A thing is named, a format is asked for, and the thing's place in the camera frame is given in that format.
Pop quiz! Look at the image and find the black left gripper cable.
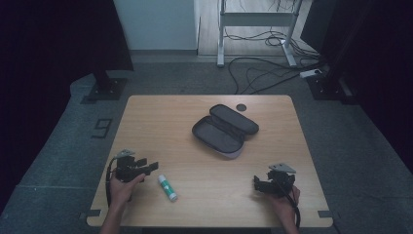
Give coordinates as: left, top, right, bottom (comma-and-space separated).
104, 157, 119, 208

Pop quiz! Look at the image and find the white power strip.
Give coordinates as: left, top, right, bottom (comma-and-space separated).
299, 68, 323, 79

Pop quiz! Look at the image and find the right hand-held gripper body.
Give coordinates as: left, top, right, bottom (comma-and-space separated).
259, 163, 297, 198

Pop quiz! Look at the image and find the black stand base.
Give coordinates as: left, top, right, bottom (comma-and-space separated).
306, 73, 348, 101
86, 69, 129, 101

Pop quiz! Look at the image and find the white green glue stick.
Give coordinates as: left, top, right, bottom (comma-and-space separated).
157, 174, 178, 203

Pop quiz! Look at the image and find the open dark grey pencil case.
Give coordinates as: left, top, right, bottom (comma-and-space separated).
191, 103, 260, 160

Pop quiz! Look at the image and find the person's right hand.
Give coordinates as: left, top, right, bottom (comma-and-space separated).
267, 185, 301, 226

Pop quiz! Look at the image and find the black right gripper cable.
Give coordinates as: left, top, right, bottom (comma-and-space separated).
282, 183, 302, 229

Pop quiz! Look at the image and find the person's left hand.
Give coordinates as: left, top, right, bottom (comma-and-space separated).
108, 173, 147, 212

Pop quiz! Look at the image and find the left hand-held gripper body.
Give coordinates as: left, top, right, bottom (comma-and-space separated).
111, 148, 147, 184

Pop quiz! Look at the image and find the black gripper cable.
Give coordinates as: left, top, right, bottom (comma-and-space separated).
282, 183, 302, 229
104, 157, 119, 208

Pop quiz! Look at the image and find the black floor cable bundle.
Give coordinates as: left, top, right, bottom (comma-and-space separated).
223, 27, 327, 96

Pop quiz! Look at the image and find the white metal desk frame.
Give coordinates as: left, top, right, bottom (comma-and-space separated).
216, 0, 305, 68

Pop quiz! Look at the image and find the dark curtain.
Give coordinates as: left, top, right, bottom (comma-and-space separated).
0, 0, 134, 213
300, 0, 413, 175

